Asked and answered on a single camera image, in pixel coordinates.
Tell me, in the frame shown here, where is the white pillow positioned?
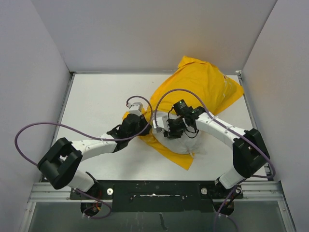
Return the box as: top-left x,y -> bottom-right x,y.
152,112 -> 206,156

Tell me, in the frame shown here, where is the yellow printed pillowcase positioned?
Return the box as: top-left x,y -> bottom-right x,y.
139,56 -> 244,170

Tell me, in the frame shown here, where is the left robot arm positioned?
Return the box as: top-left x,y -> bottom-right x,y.
37,114 -> 151,199

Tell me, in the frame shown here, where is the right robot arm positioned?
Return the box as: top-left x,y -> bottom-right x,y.
154,100 -> 270,198

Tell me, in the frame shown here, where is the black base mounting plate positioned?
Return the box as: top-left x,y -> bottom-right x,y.
69,180 -> 244,214

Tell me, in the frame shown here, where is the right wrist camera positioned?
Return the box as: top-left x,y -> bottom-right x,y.
153,116 -> 170,133

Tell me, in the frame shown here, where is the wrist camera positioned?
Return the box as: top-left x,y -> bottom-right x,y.
127,102 -> 143,116
153,116 -> 170,133

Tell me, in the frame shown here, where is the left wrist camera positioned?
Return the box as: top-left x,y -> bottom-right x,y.
127,102 -> 143,116

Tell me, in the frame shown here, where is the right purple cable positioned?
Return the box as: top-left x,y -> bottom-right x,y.
153,88 -> 277,232

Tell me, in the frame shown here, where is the aluminium frame rail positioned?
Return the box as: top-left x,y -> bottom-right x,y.
19,70 -> 297,232

